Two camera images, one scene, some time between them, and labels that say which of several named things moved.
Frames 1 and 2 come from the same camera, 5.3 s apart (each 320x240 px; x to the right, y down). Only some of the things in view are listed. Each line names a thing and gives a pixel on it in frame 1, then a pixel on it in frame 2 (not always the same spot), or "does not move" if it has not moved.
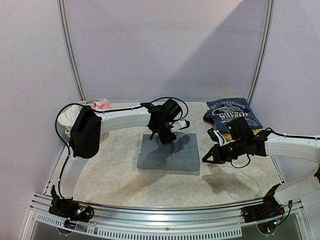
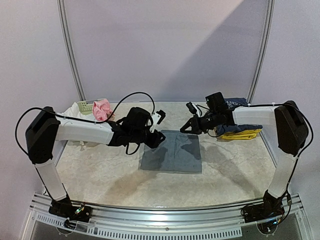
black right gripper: x=220 y=153 → x=196 y=123
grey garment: x=181 y=154 does not move
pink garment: x=102 y=104 does not move
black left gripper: x=166 y=139 → x=155 y=139
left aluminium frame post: x=61 y=6 does not move
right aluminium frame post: x=270 y=21 does not move
